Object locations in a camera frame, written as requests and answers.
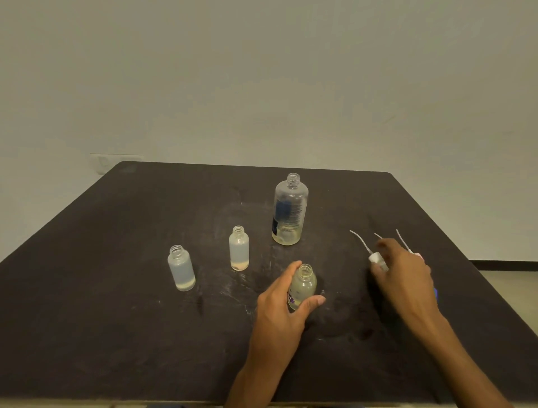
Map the white spray cap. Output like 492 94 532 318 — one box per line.
349 230 389 273

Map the person's right forearm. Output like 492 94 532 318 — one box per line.
414 317 513 408

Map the pink spray cap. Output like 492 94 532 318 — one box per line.
396 229 425 263

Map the black skirting board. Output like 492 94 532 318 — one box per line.
470 260 538 272

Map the small bottle with pink sticker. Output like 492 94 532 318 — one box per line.
228 225 250 272

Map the small yellowish bottle purple sticker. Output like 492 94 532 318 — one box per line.
287 263 318 312

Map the white wall socket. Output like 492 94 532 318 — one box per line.
89 154 145 175

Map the person's left hand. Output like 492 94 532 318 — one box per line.
245 260 327 377

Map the small plain clear bottle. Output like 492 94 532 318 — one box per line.
167 245 197 293

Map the person's right hand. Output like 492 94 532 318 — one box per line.
369 238 448 339

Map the person's left forearm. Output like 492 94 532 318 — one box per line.
225 363 286 408

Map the large clear plastic bottle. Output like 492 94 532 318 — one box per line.
271 173 309 246

